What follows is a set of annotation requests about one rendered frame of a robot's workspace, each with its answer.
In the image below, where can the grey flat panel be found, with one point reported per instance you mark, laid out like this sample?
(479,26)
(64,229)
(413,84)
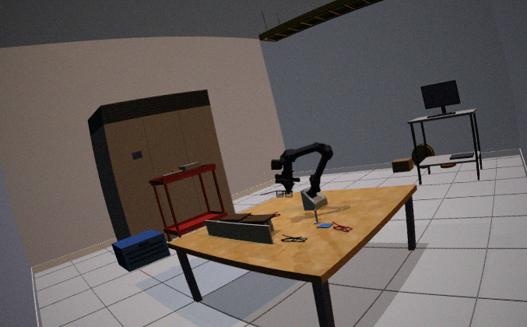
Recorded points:
(240,231)

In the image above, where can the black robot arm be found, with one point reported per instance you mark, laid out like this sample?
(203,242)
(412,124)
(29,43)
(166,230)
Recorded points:
(290,155)

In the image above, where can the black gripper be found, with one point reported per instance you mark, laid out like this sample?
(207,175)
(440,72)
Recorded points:
(288,181)

